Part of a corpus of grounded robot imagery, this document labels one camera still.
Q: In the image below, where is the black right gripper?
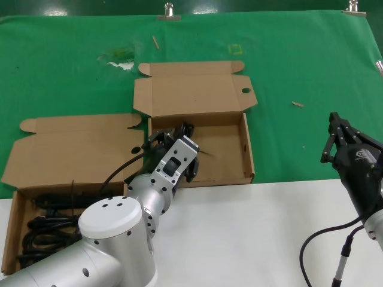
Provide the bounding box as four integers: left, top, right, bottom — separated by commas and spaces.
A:
320, 112, 383, 224

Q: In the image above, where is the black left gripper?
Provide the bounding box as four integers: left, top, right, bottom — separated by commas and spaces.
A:
137, 131, 200, 183

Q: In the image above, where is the empty open cardboard box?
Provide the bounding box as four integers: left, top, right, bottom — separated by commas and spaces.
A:
133, 60, 259, 190

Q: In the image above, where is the silver binder clip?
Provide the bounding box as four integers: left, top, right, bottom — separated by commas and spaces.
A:
342, 0, 367, 17
157, 2, 182, 22

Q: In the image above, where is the green table cloth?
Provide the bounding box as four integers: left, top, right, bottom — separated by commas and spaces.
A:
0, 10, 383, 200

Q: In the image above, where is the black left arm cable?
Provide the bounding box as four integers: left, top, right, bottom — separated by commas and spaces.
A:
100, 151, 146, 192

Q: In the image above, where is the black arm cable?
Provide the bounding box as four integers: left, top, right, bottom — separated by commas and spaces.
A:
100, 151, 146, 192
300, 216, 366, 287

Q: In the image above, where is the open cardboard box with cords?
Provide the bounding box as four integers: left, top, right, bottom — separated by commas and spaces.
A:
1, 113, 145, 276

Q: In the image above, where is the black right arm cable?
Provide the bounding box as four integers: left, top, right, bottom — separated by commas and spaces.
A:
300, 216, 366, 287

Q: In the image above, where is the black bundled power cord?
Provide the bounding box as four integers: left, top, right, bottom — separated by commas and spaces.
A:
31, 180, 125, 210

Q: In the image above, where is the grey cable with black connector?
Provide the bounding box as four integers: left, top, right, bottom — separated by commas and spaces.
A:
332, 225, 366, 287

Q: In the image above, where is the black coiled power cord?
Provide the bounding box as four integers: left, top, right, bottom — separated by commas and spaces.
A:
16, 213, 84, 268

